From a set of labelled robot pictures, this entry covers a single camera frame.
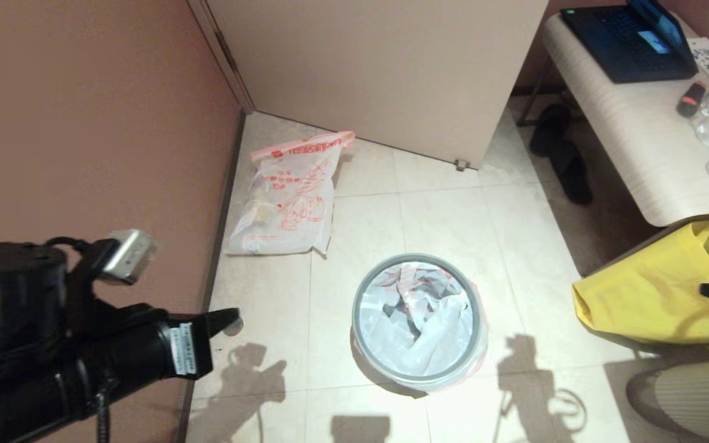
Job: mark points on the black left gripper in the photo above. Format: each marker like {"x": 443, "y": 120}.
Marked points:
{"x": 151, "y": 351}

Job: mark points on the white red-printed used trash bag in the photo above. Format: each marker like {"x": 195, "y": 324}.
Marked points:
{"x": 293, "y": 197}

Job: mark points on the clear pink-edged new trash bag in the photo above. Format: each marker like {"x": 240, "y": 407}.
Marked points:
{"x": 416, "y": 326}

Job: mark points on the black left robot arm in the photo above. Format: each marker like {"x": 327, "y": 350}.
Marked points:
{"x": 10, "y": 344}

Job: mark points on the yellow fabric tote bag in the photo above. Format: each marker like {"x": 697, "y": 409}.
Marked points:
{"x": 656, "y": 295}

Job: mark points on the round brown floor stopper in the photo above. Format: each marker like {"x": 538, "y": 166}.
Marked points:
{"x": 234, "y": 329}

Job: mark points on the black slipper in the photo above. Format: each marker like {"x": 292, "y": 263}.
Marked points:
{"x": 550, "y": 130}
{"x": 573, "y": 178}

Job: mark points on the white wood-grain table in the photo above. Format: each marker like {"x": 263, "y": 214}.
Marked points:
{"x": 625, "y": 123}

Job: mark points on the black laptop blue screen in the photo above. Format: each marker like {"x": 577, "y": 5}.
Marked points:
{"x": 625, "y": 43}

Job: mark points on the small metal door stop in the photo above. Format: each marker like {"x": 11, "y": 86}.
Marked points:
{"x": 462, "y": 164}

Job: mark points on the beige door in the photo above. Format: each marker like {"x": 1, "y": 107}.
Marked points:
{"x": 391, "y": 74}

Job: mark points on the cream ribbed pedestal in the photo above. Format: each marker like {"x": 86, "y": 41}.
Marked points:
{"x": 699, "y": 400}

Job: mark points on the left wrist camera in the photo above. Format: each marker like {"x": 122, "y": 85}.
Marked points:
{"x": 130, "y": 255}

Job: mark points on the beige door frame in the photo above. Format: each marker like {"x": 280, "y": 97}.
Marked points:
{"x": 225, "y": 61}

